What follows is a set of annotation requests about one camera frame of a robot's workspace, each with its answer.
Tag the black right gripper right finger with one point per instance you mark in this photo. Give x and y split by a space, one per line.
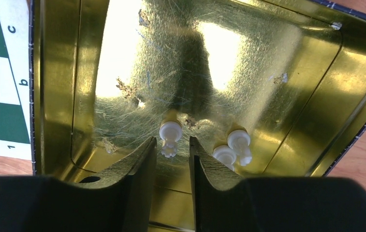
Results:
223 201

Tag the white rook chess piece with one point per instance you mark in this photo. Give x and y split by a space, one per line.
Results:
170 132

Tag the yellow tray of white pieces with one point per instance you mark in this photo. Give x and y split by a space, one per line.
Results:
105 74

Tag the green white chess board mat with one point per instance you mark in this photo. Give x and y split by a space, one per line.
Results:
14 79

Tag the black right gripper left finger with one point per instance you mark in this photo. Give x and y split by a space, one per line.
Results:
116 199

